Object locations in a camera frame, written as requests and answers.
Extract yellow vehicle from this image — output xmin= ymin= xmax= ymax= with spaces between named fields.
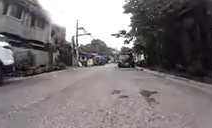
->
xmin=86 ymin=58 xmax=95 ymax=67

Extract dark vehicle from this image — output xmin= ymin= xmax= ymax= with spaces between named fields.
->
xmin=117 ymin=54 xmax=136 ymax=69

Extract distant trees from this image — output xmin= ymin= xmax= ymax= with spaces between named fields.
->
xmin=78 ymin=38 xmax=116 ymax=58

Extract grey concrete road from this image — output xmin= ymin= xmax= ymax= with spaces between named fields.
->
xmin=0 ymin=63 xmax=212 ymax=128

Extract utility pole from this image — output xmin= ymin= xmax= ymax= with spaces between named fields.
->
xmin=74 ymin=19 xmax=92 ymax=67

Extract concrete roadside strip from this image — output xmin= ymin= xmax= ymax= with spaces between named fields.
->
xmin=135 ymin=65 xmax=212 ymax=92

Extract row of dark trees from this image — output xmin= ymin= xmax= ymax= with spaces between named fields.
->
xmin=111 ymin=0 xmax=212 ymax=78

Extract grey concrete building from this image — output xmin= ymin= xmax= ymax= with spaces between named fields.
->
xmin=0 ymin=0 xmax=67 ymax=51

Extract white car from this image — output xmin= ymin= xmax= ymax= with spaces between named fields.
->
xmin=0 ymin=31 xmax=16 ymax=88

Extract low grey wall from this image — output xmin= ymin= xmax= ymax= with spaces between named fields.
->
xmin=12 ymin=46 xmax=61 ymax=68

